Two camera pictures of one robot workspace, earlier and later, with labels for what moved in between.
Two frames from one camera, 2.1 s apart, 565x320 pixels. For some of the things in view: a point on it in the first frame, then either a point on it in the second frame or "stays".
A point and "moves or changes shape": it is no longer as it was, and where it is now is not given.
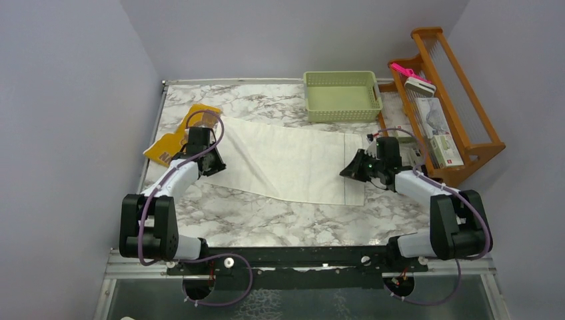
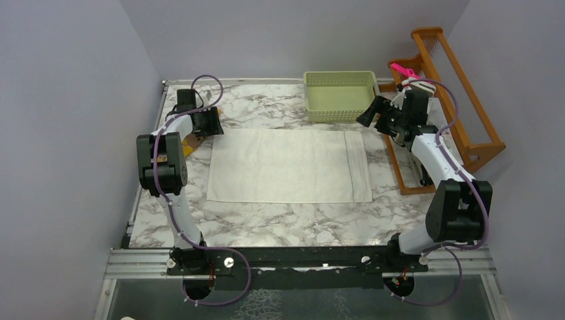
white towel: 288,162 moves or changes shape
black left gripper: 218,166 → 213,127
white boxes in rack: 432,117 stays
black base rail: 297,268 stays
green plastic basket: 342,96 stays
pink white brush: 407,73 stays
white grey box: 420,87 stays
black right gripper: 353,170 → 382,106
